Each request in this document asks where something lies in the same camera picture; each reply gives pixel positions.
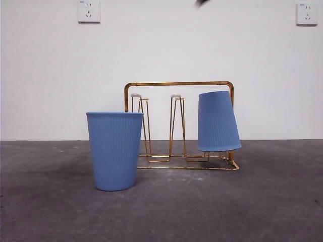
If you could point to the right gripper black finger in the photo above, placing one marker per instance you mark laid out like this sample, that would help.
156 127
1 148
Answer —
203 2

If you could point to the blue ribbed plastic cup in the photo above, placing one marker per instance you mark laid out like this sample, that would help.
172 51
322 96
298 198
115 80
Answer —
217 123
114 151

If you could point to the white wall socket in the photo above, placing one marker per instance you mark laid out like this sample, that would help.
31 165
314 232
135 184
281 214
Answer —
307 15
88 12

